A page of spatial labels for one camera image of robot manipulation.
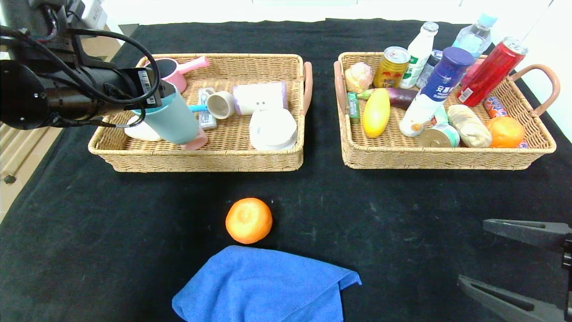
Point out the white purple tissue pack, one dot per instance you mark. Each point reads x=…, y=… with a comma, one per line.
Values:
x=258, y=99

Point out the green white candy tube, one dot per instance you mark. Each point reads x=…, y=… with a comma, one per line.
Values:
x=441, y=115

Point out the white bottle dark blue cap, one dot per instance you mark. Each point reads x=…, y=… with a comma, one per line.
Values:
x=442, y=80

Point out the wooden rack on wheels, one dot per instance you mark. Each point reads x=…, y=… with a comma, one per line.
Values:
x=10, y=179

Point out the yellow mango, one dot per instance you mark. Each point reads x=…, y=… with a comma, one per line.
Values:
x=375, y=114

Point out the white grey razor pack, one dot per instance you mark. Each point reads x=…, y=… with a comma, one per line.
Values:
x=206, y=121

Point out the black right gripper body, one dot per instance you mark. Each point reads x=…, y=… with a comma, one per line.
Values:
x=564, y=241

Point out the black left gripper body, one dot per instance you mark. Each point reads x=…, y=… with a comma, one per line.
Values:
x=149, y=86

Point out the orange blue snack packet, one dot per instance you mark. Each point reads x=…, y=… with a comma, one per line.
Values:
x=494, y=107

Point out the white round container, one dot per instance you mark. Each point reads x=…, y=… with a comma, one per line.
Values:
x=271, y=129

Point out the gold drink can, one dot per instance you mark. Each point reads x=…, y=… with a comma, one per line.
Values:
x=389, y=71

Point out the black table cloth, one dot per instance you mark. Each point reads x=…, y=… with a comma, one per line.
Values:
x=402, y=286

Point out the pink toy saucepan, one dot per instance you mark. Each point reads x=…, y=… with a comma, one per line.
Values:
x=181, y=78

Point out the green gum pack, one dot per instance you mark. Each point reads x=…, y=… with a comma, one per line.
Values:
x=353, y=107

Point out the white milk bottle green label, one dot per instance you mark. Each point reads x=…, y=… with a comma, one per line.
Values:
x=418, y=53

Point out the teal plastic mug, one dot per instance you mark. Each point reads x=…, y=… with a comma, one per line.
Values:
x=172, y=118

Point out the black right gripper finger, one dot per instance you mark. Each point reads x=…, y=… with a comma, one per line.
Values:
x=532, y=311
x=536, y=232

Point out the tall red drink can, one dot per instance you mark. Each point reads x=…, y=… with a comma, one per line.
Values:
x=487, y=76

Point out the pink lotion bottle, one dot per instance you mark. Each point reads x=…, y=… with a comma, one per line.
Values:
x=197, y=144

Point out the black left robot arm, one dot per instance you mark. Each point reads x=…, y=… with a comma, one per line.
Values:
x=27, y=94

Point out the purple eggplant toy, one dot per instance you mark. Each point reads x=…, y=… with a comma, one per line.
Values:
x=400, y=96

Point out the blue towel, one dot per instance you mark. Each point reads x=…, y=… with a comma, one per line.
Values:
x=263, y=286

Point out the clear water bottle blue cap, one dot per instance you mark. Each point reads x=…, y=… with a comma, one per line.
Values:
x=473, y=38

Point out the beige bread loaf toy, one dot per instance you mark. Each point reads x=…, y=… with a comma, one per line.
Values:
x=469, y=127

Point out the small blue lidded jar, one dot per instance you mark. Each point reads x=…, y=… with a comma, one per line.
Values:
x=426, y=74

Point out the cream rounded soap box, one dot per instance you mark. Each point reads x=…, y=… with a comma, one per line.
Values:
x=143, y=132

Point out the small beige cup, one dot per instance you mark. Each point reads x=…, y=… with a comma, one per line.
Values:
x=221, y=105

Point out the white furniture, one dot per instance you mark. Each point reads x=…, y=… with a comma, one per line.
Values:
x=201, y=11

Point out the orange tangerine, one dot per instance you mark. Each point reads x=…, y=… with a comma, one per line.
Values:
x=505, y=133
x=249, y=221

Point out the tin can green label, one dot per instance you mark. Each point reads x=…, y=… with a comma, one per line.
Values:
x=440, y=137

